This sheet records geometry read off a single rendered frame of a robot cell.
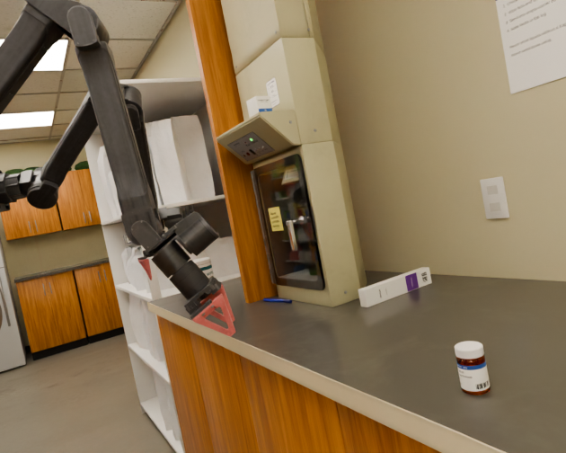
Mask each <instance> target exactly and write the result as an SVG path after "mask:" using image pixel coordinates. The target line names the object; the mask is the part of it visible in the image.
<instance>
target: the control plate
mask: <svg viewBox="0 0 566 453"><path fill-rule="evenodd" d="M250 138H251V139H252V141H251V140H250ZM244 141H245V142H246V143H247V144H245V143H244ZM228 146H229V147H231V148H232V149H233V150H234V151H235V152H236V153H237V154H238V155H240V156H241V157H242V158H244V159H245V160H246V161H247V162H248V161H250V160H252V159H254V158H256V157H259V156H261V155H265V154H268V153H269V152H272V151H274V149H273V148H272V147H271V146H269V145H268V144H267V143H266V142H265V141H263V140H262V139H261V138H260V137H258V136H257V135H256V134H255V133H254V132H251V133H249V134H247V135H245V136H243V137H241V138H239V139H237V140H236V141H234V142H232V143H230V144H228ZM262 146H264V148H262ZM258 147H259V148H260V150H259V148H258ZM250 149H251V150H252V151H254V152H255V153H256V155H254V154H253V153H252V152H250V151H249V150H250ZM255 149H257V151H255ZM246 153H249V154H250V155H247V154H246ZM243 155H246V156H243Z"/></svg>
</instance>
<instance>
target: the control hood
mask: <svg viewBox="0 0 566 453"><path fill-rule="evenodd" d="M251 132H254V133H255V134H256V135H257V136H258V137H260V138H261V139H262V140H263V141H265V142H266V143H267V144H268V145H269V146H271V147H272V148H273V149H274V151H272V152H269V153H268V154H265V155H261V156H259V157H256V158H254V159H252V160H250V161H248V162H247V161H246V160H245V159H244V158H242V157H241V156H240V155H238V154H237V153H236V152H235V151H234V150H233V149H232V148H231V147H229V146H228V144H230V143H232V142H234V141H236V140H237V139H239V138H241V137H243V136H245V135H247V134H249V133H251ZM216 140H217V142H218V143H219V144H221V145H222V146H223V147H225V148H226V149H227V150H228V151H230V152H231V153H232V154H233V155H235V156H236V157H237V158H239V159H240V160H241V161H242V162H244V163H245V164H253V163H256V162H258V161H260V160H262V159H265V158H267V157H270V156H273V155H276V154H278V153H281V152H283V151H286V150H288V149H290V148H293V147H297V146H299V145H300V144H301V142H300V137H299V133H298V128H297V123H296V115H295V111H294V110H284V111H262V112H258V113H256V114H255V115H253V116H251V117H250V118H249V119H247V120H245V121H243V122H242V123H240V124H238V125H237V126H235V127H234V128H232V129H230V130H228V131H227V132H226V133H224V134H222V135H221V136H219V137H217V138H216Z"/></svg>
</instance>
